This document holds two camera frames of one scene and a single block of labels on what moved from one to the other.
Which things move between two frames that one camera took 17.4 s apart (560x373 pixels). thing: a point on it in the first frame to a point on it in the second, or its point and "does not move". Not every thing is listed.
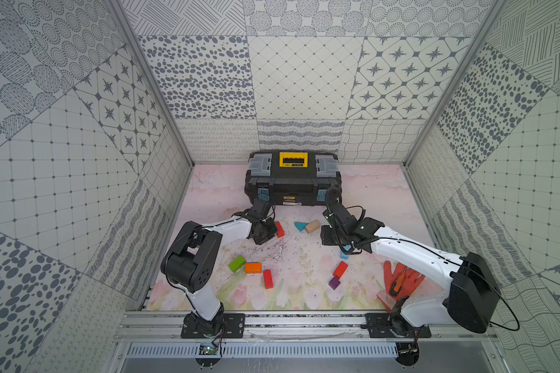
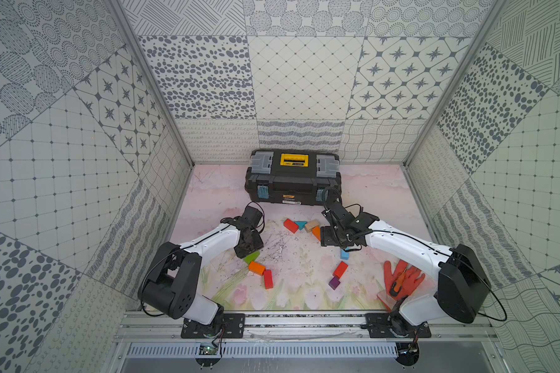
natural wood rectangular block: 313,226 does not move
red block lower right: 340,270 does not move
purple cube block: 334,283 does not move
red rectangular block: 279,230 to 292,226
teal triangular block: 300,225 does not move
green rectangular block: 237,263 to 251,257
